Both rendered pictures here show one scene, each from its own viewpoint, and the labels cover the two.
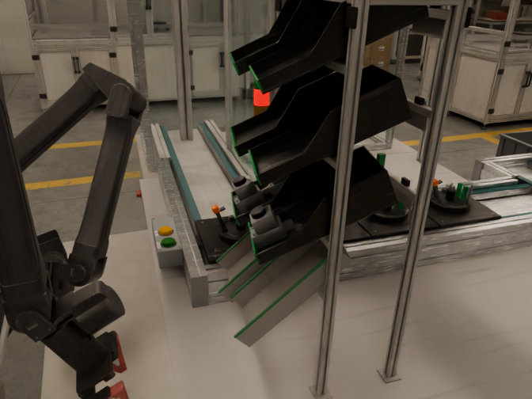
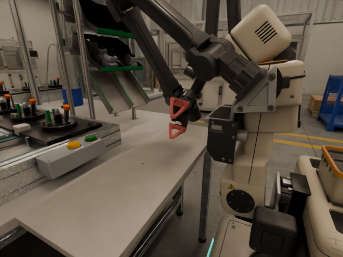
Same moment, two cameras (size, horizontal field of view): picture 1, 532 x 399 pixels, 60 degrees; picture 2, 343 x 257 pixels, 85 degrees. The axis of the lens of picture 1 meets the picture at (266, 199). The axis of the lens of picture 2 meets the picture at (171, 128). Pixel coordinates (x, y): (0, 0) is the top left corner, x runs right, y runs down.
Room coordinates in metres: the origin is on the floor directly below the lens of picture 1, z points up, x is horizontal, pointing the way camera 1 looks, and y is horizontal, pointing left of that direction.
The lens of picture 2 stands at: (1.36, 0.96, 1.23)
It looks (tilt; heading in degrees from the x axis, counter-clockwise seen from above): 20 degrees down; 228
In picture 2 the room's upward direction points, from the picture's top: straight up
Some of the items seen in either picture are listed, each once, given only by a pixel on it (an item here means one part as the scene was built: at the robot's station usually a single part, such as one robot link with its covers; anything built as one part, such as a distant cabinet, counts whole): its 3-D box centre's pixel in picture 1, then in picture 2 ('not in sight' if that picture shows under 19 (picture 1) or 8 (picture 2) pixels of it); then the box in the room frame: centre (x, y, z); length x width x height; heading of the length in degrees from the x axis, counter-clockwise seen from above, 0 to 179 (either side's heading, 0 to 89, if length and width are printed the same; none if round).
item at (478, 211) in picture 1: (450, 193); not in sight; (1.44, -0.64, 1.01); 0.24 x 0.24 x 0.13; 18
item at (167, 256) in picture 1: (166, 240); (75, 154); (1.22, 0.30, 0.93); 0.21 x 0.07 x 0.06; 18
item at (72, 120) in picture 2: (241, 230); (59, 124); (1.20, 0.07, 0.98); 0.14 x 0.14 x 0.02
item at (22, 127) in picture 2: not in sight; (22, 129); (1.33, 0.01, 0.97); 0.05 x 0.05 x 0.04; 18
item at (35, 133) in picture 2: (241, 236); (60, 128); (1.20, 0.07, 0.96); 0.24 x 0.24 x 0.02; 18
